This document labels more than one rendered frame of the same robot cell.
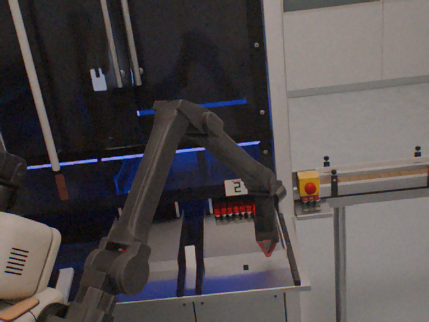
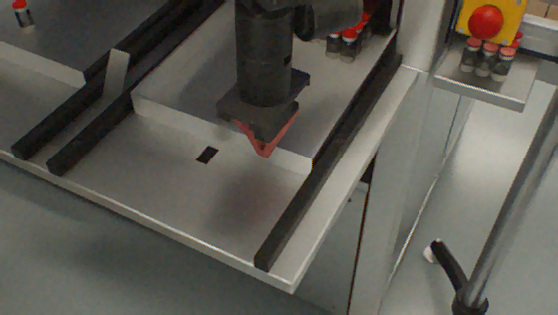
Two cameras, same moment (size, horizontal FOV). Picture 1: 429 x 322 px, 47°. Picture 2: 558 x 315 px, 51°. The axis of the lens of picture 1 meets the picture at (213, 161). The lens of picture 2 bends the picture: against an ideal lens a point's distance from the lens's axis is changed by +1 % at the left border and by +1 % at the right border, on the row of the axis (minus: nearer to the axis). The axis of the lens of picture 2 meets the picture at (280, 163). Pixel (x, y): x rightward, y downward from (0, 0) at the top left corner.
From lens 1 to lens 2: 1.01 m
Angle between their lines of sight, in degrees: 32
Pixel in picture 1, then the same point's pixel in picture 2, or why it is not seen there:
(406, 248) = not seen: outside the picture
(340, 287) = (500, 233)
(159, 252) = (100, 35)
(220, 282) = (124, 165)
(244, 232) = not seen: hidden behind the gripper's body
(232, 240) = not seen: hidden behind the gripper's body
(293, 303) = (379, 227)
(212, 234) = (225, 42)
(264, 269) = (238, 180)
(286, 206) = (417, 44)
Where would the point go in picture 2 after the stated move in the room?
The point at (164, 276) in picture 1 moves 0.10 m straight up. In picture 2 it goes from (50, 94) to (26, 32)
